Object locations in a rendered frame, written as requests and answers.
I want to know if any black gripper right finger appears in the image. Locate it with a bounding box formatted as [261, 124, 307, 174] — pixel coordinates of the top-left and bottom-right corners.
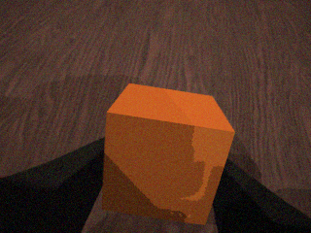
[213, 158, 311, 233]

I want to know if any orange block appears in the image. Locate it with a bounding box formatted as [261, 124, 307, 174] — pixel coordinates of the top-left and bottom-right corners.
[101, 83, 235, 225]

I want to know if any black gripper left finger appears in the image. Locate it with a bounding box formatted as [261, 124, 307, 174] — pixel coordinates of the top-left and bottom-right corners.
[0, 137, 105, 233]

